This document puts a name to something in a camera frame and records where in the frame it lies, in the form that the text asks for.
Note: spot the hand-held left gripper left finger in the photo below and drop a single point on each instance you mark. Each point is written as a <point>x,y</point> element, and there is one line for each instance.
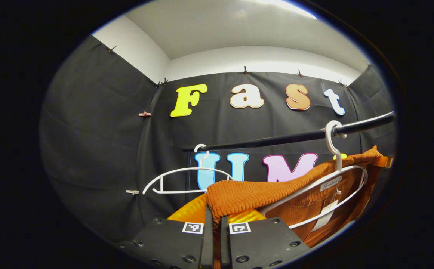
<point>206,243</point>

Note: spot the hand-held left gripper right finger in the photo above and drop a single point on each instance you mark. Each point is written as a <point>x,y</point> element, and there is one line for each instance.
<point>224,243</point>

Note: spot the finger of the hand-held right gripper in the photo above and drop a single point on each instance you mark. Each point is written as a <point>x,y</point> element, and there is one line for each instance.
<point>384,162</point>

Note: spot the white clip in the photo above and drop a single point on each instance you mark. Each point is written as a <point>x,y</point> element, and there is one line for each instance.
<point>132,192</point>

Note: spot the white hanger with label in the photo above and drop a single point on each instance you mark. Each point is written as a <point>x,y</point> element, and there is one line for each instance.
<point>331,144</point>

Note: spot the plain white hanger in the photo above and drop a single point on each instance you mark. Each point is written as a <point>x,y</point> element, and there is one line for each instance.
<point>179,192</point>

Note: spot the black clothes rack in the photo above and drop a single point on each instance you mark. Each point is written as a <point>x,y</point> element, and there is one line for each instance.
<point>276,140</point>

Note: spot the copper clip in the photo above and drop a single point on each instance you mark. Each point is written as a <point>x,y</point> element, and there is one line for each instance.
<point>145,114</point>

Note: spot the black backdrop cloth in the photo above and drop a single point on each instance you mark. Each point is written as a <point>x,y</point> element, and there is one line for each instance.
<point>97,130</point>

